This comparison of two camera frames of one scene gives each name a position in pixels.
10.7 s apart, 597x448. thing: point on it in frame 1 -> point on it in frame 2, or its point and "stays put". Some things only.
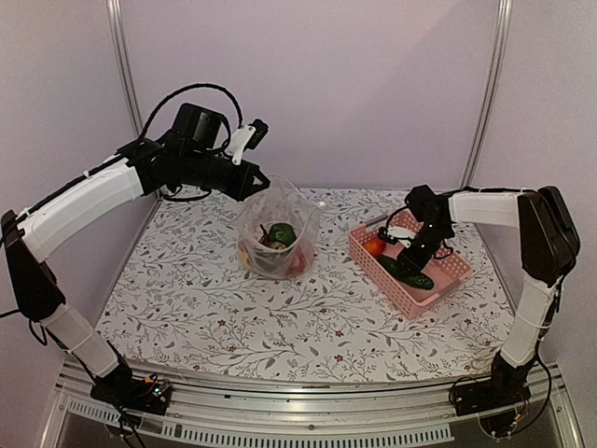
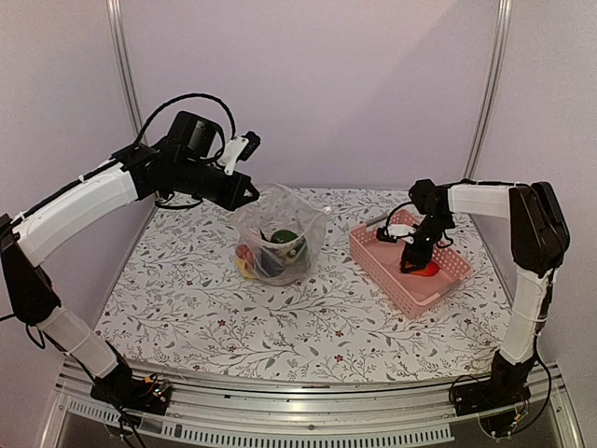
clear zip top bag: (278, 230) stays put
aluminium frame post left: (116, 14) stays put
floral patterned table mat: (182, 294) stays put
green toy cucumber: (406, 273) -> (297, 257)
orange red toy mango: (375, 246) -> (432, 269)
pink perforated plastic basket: (445, 271) stays put
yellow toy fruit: (244, 258) -> (241, 263)
